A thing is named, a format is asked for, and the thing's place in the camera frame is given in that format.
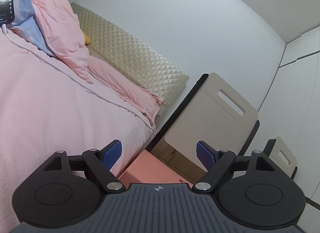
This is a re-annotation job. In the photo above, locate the smartphone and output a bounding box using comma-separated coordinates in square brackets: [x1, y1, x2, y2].
[0, 0, 15, 25]

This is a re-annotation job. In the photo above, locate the right beige chair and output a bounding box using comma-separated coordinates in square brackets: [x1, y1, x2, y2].
[263, 136, 298, 179]

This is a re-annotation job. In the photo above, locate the pink bed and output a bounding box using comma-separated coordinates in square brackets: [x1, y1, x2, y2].
[1, 31, 155, 232]

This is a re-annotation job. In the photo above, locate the left beige chair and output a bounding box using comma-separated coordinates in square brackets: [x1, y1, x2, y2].
[146, 73, 260, 183]

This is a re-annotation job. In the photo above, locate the pink duvet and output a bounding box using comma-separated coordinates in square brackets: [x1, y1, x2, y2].
[31, 0, 93, 84]

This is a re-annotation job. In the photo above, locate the beige chair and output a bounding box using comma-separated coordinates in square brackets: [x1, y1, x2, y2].
[146, 73, 260, 183]
[263, 136, 298, 179]

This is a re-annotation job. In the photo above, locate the white charging cable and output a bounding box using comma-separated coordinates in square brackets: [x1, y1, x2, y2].
[1, 23, 159, 133]

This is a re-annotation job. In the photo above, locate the beige quilted headboard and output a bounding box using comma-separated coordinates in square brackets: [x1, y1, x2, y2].
[71, 2, 189, 117]

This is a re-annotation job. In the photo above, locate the light blue blanket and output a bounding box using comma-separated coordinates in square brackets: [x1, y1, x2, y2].
[9, 0, 55, 57]

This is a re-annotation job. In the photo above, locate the pink pillow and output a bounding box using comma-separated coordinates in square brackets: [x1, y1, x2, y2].
[87, 55, 163, 125]

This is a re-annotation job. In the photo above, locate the orange box lid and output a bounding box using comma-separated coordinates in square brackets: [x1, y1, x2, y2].
[119, 150, 193, 188]

